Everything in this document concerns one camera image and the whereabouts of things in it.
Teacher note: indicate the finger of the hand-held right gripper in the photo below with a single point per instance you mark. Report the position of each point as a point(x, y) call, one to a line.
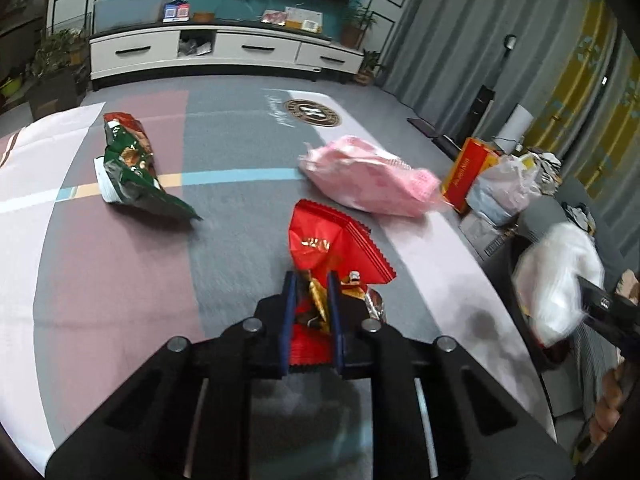
point(617, 339)
point(607, 305)

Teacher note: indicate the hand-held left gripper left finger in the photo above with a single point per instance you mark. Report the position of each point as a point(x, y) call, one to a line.
point(286, 325)

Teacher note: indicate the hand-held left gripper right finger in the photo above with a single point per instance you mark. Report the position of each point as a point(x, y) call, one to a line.
point(336, 330)

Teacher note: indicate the white translucent plastic bag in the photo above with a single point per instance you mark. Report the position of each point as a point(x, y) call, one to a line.
point(555, 280)

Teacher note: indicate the black trash bin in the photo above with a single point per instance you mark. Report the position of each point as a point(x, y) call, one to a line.
point(555, 357)

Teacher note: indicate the red gold snack packet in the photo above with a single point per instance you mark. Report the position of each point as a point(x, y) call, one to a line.
point(325, 240)

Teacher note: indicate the patterned cloth on sofa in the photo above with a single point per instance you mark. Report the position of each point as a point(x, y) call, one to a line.
point(580, 217)

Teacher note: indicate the grey sofa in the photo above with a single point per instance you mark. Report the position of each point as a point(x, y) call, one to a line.
point(545, 210)

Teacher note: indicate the grey flat box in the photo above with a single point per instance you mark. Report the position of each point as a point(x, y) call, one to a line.
point(485, 235)

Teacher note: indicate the pile of patterned clothes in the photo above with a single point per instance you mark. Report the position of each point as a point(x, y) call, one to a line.
point(545, 170)

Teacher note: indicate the pale blue shopping bag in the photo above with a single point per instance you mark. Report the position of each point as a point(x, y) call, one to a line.
point(492, 207)

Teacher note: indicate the pink plastic bag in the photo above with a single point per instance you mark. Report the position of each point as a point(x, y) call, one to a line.
point(370, 180)

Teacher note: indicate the white pink shopping bag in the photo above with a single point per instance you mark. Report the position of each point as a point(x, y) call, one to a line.
point(510, 180)

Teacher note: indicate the red yellow gift bag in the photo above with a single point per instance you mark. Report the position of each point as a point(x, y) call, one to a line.
point(465, 170)

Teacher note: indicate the white paper roll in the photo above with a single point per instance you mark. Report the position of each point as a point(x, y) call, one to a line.
point(517, 125)

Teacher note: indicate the dark flat board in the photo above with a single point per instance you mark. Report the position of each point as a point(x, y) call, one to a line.
point(432, 132)

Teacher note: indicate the yellow patterned curtain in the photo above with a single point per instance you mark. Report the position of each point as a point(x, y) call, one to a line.
point(575, 85)

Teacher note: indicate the green snack packet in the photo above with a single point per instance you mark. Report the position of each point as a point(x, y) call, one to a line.
point(130, 160)

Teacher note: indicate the upright vacuum cleaner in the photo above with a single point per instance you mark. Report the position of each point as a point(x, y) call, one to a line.
point(482, 105)

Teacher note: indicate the small potted plant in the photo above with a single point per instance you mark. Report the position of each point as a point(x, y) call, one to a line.
point(369, 67)

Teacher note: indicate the white tv cabinet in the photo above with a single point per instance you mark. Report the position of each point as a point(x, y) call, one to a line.
point(250, 50)

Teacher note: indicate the tall potted plant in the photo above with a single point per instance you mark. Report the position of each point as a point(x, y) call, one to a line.
point(356, 25)

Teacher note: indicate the pink flat packet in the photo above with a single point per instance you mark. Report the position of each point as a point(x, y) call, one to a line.
point(274, 17)

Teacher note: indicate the white flat box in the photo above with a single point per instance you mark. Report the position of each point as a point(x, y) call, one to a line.
point(302, 15)

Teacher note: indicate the grey curtain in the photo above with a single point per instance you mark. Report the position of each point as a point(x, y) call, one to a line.
point(450, 35)

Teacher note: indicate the brown shallow dish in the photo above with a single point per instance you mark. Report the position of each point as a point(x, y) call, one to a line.
point(204, 17)

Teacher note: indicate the blue red card stand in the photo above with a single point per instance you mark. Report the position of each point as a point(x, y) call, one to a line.
point(176, 12)

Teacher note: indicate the bushy potted plant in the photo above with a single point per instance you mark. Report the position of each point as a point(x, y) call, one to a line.
point(55, 70)

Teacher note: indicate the grey leaning board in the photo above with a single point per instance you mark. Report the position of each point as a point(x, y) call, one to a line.
point(130, 10)

